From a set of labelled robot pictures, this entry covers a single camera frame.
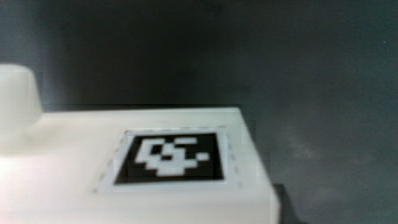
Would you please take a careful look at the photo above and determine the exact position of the white drawer tray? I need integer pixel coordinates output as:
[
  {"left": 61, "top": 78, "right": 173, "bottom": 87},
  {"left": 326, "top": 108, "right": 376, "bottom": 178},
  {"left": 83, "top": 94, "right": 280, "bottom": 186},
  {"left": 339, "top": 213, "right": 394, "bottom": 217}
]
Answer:
[{"left": 0, "top": 64, "right": 280, "bottom": 224}]

